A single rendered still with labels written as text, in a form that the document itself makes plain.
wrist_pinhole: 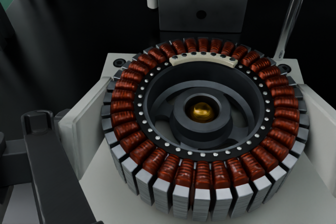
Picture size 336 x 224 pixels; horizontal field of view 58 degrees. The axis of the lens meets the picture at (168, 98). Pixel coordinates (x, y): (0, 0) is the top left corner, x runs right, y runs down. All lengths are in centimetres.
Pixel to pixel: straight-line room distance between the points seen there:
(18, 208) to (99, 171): 5
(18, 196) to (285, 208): 15
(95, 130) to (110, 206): 4
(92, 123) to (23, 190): 7
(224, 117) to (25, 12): 24
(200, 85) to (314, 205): 9
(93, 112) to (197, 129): 6
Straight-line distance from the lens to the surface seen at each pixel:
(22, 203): 21
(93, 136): 16
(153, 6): 29
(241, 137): 18
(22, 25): 33
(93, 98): 16
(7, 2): 42
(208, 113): 17
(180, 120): 17
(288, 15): 23
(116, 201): 18
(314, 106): 17
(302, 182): 19
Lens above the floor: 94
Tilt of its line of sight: 50 degrees down
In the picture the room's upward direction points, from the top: 2 degrees counter-clockwise
